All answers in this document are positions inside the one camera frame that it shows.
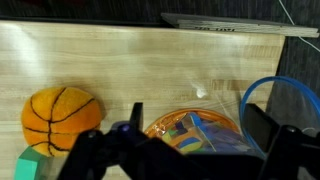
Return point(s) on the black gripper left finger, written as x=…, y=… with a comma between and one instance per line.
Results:
x=94, y=151

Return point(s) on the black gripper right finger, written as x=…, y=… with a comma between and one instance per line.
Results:
x=286, y=147

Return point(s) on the clear bag of foam blocks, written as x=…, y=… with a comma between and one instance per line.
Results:
x=197, y=130

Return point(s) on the orange plush basketball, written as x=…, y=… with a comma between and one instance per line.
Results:
x=53, y=118

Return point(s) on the green foam arch block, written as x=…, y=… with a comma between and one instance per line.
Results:
x=30, y=165

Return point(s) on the grey wooden board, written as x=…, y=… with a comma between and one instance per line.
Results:
x=200, y=22

